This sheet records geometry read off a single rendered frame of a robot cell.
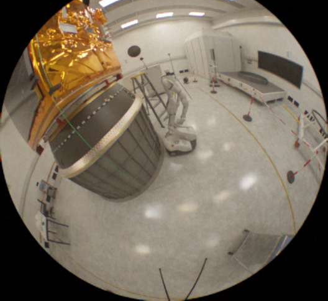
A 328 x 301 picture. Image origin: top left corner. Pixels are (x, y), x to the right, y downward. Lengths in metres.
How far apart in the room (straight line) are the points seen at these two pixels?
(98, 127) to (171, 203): 1.53
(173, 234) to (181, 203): 0.56
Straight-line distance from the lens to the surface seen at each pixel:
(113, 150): 1.17
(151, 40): 8.95
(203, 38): 6.28
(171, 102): 1.38
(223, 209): 1.76
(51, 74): 0.94
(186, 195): 1.72
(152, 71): 4.73
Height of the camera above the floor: 1.69
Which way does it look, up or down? 44 degrees down
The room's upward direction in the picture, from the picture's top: 22 degrees counter-clockwise
